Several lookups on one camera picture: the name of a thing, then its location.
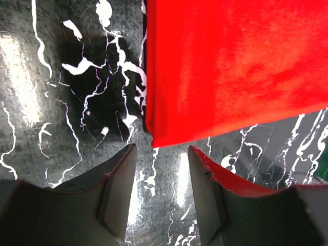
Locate red t shirt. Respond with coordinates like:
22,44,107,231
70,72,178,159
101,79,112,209
146,1,327,148

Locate black marbled table mat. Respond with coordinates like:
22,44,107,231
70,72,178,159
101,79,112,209
1,1,327,245

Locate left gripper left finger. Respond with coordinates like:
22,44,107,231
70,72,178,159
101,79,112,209
1,144,137,245

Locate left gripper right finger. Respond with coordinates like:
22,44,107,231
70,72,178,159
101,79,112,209
188,146,327,245

